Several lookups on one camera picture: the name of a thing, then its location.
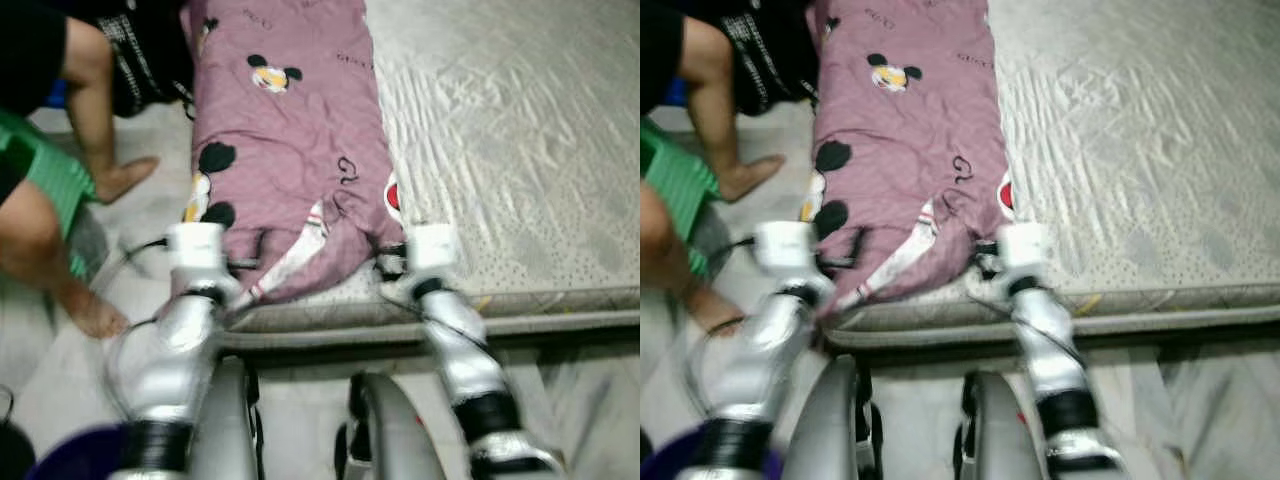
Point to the silver robot leg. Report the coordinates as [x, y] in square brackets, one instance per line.
[225, 420]
[390, 430]
[1000, 430]
[830, 420]

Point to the silver right robot leg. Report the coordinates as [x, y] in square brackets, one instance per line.
[1000, 430]
[390, 430]

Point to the green plastic stool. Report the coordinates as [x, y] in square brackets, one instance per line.
[50, 170]
[680, 180]

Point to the silver left robot leg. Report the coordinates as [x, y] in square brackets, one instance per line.
[225, 420]
[830, 420]

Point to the barefoot person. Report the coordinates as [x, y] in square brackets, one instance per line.
[100, 100]
[715, 100]

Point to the purple plastic bin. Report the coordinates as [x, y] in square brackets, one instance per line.
[80, 455]
[665, 458]

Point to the grey quilted mattress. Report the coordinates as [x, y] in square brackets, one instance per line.
[520, 130]
[1140, 130]

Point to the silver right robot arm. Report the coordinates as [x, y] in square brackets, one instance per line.
[470, 360]
[1055, 360]

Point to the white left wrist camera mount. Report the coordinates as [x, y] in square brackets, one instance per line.
[197, 255]
[785, 252]

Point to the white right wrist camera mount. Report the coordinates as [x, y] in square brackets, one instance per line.
[432, 252]
[1020, 250]

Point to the pink cartoon mouse blanket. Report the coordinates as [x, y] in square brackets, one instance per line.
[290, 130]
[910, 130]

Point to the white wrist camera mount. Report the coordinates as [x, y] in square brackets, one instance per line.
[432, 252]
[197, 255]
[1020, 250]
[785, 252]

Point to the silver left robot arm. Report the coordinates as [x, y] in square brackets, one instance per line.
[755, 360]
[170, 360]

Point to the blue fabric item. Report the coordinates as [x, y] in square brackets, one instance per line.
[679, 92]
[58, 93]

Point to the black white printed bag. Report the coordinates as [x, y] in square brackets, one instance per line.
[770, 55]
[150, 60]

